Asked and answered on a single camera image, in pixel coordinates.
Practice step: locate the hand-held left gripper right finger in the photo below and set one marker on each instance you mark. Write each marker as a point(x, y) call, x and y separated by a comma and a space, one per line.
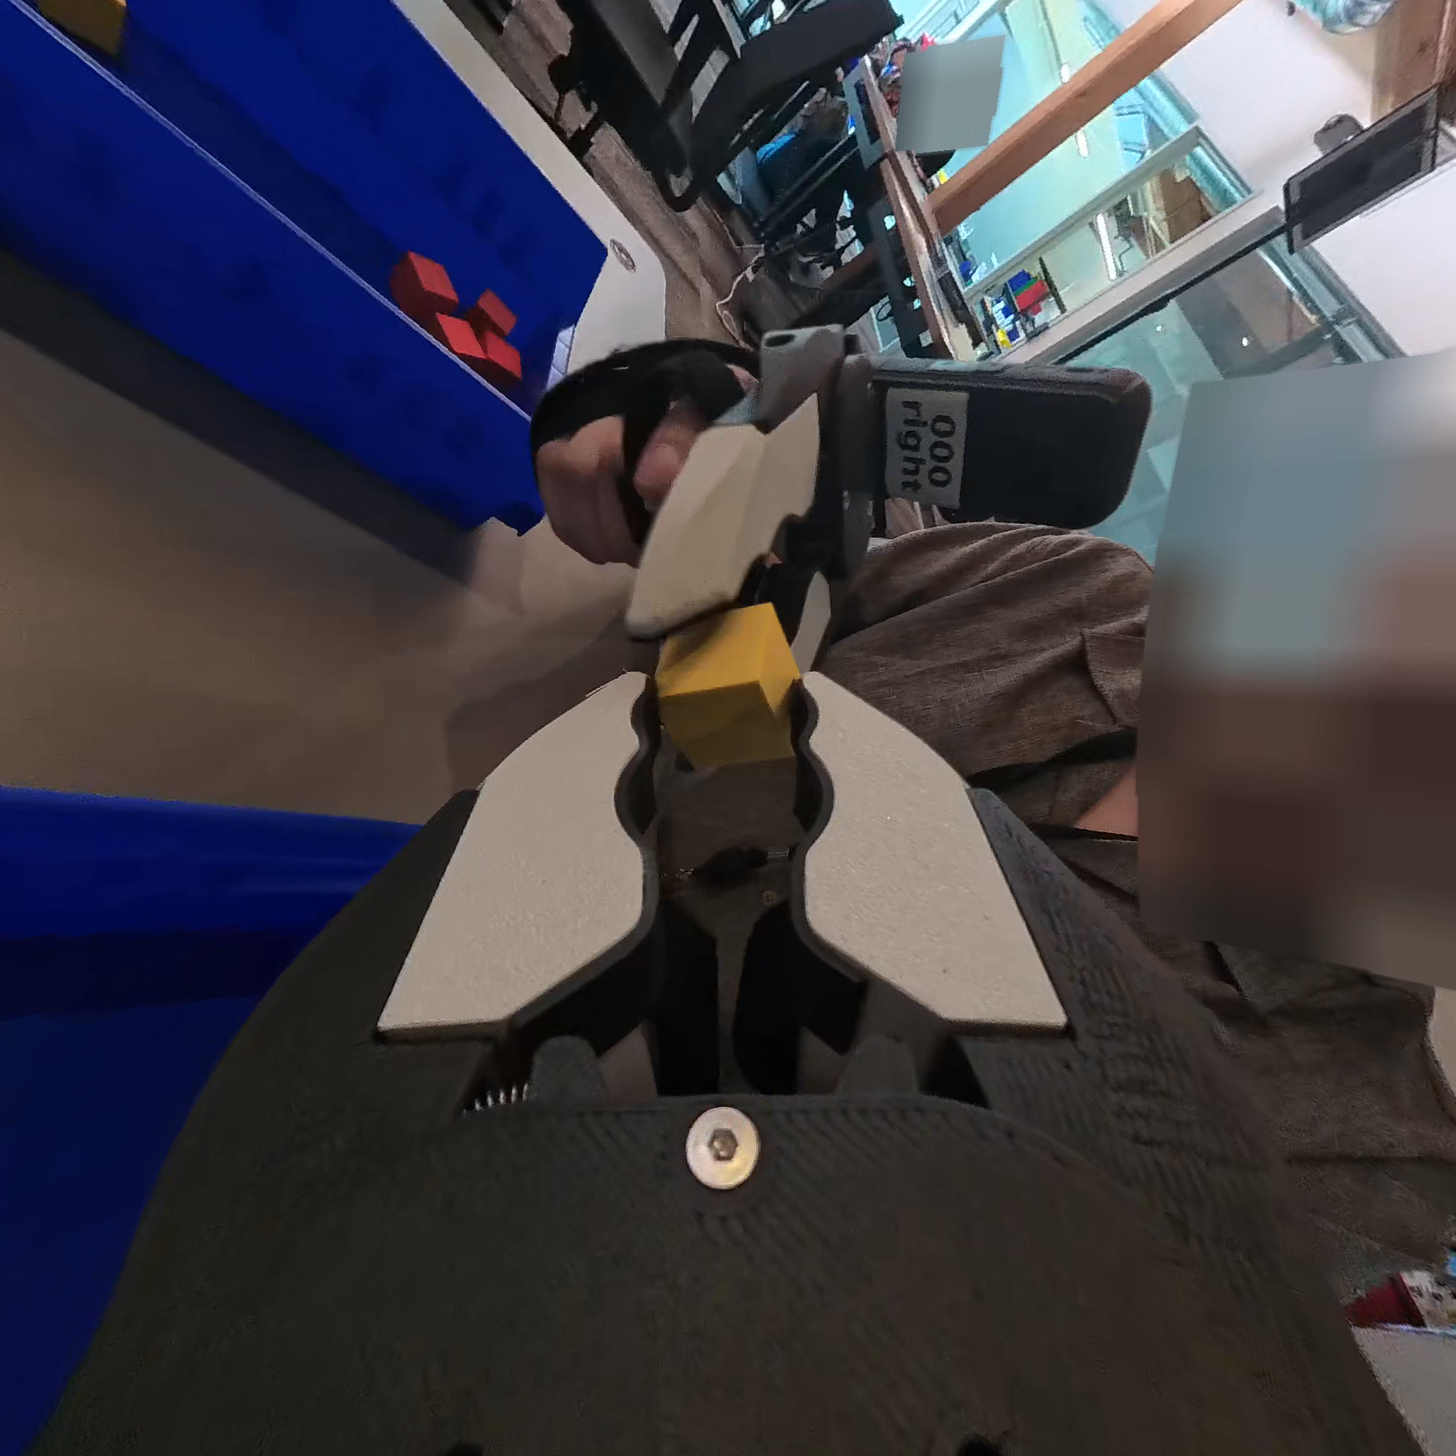
point(927, 887)

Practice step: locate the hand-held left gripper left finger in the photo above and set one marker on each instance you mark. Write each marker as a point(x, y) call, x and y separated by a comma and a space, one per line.
point(529, 887)

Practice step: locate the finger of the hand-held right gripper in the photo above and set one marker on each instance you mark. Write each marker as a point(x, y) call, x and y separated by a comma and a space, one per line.
point(728, 511)
point(813, 620)

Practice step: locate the yellow wooden cube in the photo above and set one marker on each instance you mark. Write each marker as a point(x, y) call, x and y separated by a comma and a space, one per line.
point(85, 17)
point(728, 693)

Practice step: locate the blue plastic bin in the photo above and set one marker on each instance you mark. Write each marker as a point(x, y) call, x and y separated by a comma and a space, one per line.
point(113, 1022)
point(170, 227)

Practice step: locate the person's right hand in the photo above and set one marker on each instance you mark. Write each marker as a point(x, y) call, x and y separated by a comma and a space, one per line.
point(579, 483)

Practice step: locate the black office chair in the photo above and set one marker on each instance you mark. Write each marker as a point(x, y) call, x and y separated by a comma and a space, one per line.
point(751, 79)

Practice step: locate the small black wall screen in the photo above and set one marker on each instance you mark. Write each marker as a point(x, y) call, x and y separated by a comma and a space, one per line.
point(1359, 170)

